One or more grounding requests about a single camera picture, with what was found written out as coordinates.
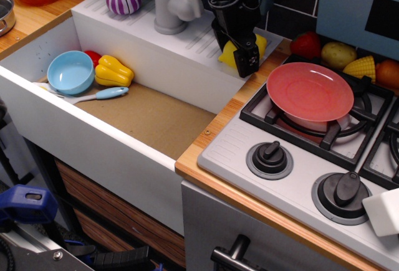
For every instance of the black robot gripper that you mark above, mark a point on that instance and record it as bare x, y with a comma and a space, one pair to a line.
234, 21

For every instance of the yellow plastic lemon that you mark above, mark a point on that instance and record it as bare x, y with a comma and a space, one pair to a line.
227, 56

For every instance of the pink plastic plate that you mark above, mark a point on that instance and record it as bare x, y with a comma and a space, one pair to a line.
310, 92

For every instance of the white toy sink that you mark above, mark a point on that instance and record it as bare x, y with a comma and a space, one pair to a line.
128, 144

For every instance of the red toy strawberry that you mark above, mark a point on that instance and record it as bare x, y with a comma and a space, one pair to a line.
306, 45

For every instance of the grey toy faucet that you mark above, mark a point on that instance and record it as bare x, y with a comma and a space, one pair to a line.
171, 16

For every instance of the brown cardboard sheet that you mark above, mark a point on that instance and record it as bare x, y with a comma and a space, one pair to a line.
160, 121

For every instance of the toy potato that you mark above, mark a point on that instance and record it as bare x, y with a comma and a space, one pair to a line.
338, 55

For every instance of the black left stove knob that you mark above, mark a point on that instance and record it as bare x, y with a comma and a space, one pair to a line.
269, 161

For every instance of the black stove knob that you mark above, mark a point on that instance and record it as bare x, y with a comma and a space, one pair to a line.
339, 197
269, 161

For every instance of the grey toy stove top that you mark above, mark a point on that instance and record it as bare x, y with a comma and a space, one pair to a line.
225, 157

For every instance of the yellow toy bell pepper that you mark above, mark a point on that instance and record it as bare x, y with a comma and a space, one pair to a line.
111, 72

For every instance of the yellow toy corn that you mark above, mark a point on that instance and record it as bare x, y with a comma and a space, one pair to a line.
359, 68

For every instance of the red toy tomato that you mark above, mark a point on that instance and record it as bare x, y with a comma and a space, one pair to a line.
95, 57

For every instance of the black left burner grate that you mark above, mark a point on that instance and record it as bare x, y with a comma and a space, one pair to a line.
341, 142

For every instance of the black burner grate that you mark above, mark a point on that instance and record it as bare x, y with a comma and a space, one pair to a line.
381, 164
341, 142

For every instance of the orange toy fruit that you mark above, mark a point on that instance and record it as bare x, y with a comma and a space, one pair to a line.
387, 73

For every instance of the light blue plastic bowl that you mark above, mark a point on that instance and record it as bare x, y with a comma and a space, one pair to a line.
71, 72

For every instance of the black right burner grate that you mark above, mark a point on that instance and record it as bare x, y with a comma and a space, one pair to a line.
381, 164

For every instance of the black right stove knob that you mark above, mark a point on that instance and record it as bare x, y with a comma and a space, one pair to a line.
339, 197

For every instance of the wooden drawer fronts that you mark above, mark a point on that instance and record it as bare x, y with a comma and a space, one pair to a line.
114, 223

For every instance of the white plastic block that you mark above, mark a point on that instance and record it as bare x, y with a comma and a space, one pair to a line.
382, 211

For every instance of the silver metal pot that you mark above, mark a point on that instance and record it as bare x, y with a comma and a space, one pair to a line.
8, 19

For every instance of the blue plastic clamp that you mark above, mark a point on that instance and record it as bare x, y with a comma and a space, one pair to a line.
28, 205

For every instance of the blue handled white spatula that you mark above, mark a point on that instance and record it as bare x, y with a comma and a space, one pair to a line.
107, 93

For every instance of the metal oven door handle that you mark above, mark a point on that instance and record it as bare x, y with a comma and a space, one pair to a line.
233, 258

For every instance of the black ribbed handle tool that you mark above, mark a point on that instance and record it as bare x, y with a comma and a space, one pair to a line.
136, 259

